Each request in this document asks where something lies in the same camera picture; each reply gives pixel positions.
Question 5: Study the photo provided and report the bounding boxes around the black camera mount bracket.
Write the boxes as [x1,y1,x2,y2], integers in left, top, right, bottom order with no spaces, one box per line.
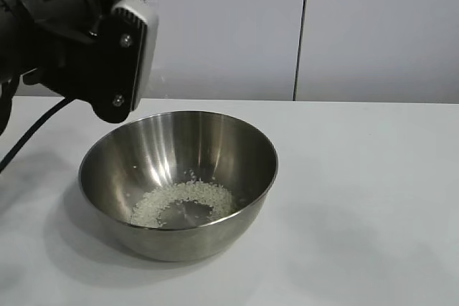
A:
[91,14,144,124]

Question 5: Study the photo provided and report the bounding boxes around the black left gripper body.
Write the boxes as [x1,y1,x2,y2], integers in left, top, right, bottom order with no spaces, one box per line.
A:
[17,0,150,102]

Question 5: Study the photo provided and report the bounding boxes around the black cable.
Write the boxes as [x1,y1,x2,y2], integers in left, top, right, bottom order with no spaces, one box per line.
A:
[0,97,75,174]

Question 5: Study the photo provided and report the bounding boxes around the stainless steel mixing bowl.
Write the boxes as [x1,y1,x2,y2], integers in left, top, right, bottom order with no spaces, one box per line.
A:
[77,110,280,262]

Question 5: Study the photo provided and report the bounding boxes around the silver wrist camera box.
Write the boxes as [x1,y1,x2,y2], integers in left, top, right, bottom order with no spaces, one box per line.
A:
[110,0,160,112]

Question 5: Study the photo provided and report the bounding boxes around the white rice grains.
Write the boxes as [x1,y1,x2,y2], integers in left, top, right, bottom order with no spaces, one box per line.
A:
[129,168,238,229]

